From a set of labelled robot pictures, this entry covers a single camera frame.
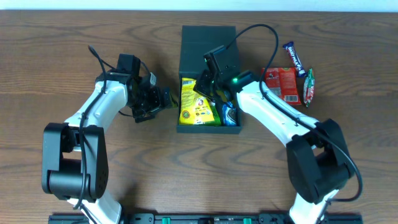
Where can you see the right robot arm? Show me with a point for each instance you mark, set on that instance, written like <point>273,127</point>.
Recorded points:
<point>318,160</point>

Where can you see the green snack bag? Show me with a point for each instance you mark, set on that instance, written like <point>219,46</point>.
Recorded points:
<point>217,121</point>

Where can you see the black gift box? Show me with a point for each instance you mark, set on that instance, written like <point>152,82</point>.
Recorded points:
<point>196,42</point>

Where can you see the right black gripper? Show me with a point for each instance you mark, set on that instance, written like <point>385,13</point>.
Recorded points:
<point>208,86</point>

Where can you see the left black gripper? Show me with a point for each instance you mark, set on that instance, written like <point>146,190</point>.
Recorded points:
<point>158,99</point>

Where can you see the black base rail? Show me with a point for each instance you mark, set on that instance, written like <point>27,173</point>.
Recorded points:
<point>264,218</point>

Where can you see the red snack bag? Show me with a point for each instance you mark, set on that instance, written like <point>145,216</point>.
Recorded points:
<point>282,82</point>

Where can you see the red green candy pack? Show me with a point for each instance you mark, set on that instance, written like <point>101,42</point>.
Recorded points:
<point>309,88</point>

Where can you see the purple Dairy Milk bar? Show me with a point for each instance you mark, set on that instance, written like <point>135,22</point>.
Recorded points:
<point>289,47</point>

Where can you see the yellow snack bag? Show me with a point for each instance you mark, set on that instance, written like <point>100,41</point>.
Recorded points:
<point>195,108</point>

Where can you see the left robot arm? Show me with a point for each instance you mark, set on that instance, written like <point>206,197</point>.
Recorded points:
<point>74,157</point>

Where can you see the blue Oreo cookie pack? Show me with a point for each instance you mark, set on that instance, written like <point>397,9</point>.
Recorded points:
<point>229,114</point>

